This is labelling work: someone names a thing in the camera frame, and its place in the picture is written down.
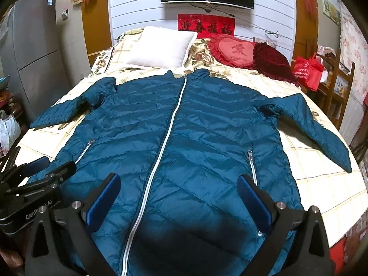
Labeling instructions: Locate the white plastic bag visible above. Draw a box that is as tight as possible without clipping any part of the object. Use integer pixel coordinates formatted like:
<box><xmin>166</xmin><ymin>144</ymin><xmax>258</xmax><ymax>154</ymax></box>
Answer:
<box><xmin>0</xmin><ymin>110</ymin><xmax>21</xmax><ymax>158</ymax></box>

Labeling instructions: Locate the red calligraphy banner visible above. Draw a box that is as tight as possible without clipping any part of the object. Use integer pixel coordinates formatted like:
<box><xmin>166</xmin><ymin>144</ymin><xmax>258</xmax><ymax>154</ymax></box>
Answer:
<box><xmin>177</xmin><ymin>14</ymin><xmax>235</xmax><ymax>39</ymax></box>

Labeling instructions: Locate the dark red velvet cushion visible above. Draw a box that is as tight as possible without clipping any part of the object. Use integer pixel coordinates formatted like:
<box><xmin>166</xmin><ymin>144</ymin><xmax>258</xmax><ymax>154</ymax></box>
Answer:
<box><xmin>253</xmin><ymin>43</ymin><xmax>299</xmax><ymax>86</ymax></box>

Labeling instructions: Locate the grey refrigerator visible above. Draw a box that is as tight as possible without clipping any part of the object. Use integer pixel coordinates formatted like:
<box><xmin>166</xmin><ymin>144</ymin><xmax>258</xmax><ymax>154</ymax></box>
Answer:
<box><xmin>1</xmin><ymin>0</ymin><xmax>70</xmax><ymax>124</ymax></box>

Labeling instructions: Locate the wooden chair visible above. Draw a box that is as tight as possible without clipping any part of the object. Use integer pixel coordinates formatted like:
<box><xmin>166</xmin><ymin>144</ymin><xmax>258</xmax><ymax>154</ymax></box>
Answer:
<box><xmin>307</xmin><ymin>48</ymin><xmax>356</xmax><ymax>130</ymax></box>

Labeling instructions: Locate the white square pillow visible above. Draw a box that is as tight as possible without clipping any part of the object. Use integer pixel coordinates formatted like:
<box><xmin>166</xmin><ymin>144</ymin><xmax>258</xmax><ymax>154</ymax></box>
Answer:
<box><xmin>124</xmin><ymin>26</ymin><xmax>198</xmax><ymax>69</ymax></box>

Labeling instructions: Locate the red heart-shaped cushion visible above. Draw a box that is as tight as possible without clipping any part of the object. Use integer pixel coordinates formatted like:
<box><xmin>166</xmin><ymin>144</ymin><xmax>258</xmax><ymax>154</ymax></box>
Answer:
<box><xmin>208</xmin><ymin>34</ymin><xmax>254</xmax><ymax>69</ymax></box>

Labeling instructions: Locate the red shopping bag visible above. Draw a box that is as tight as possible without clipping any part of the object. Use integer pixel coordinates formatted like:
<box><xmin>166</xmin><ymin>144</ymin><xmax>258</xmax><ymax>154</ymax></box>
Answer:
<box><xmin>293</xmin><ymin>52</ymin><xmax>324</xmax><ymax>92</ymax></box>

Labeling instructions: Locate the teal down puffer jacket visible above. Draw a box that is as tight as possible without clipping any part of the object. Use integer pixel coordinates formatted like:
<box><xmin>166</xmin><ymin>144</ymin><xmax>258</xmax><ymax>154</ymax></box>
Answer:
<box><xmin>32</xmin><ymin>69</ymin><xmax>352</xmax><ymax>275</ymax></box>

